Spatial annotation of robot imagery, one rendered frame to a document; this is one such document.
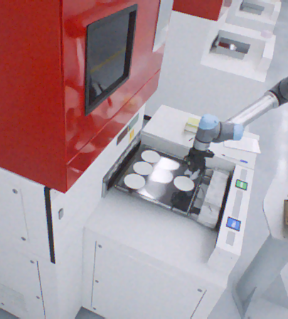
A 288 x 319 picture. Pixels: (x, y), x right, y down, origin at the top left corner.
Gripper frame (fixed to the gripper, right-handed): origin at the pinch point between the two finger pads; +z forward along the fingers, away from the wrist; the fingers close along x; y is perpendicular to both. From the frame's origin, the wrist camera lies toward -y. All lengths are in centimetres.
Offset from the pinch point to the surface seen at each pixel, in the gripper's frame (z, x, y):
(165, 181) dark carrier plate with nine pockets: 1.3, -5.3, 13.6
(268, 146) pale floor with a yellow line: 92, -53, -209
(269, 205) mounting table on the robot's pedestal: 9.3, 29.7, -30.3
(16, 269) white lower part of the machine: 28, -15, 85
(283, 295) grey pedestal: 78, 59, -51
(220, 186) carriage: 3.3, 10.1, -10.5
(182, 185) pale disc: 1.3, 0.8, 7.8
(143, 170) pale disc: 1.3, -17.0, 18.2
